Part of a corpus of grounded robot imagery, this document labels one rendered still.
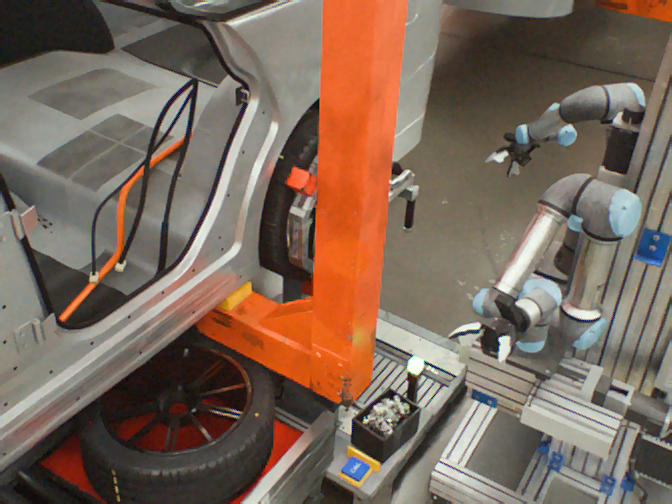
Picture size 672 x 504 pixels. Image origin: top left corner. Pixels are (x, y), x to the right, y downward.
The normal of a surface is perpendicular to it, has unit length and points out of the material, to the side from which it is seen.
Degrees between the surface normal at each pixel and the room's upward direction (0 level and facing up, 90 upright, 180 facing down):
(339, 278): 90
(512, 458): 0
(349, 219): 90
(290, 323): 90
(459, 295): 0
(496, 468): 0
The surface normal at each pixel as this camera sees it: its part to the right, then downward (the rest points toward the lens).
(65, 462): 0.04, -0.80
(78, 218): -0.54, 0.33
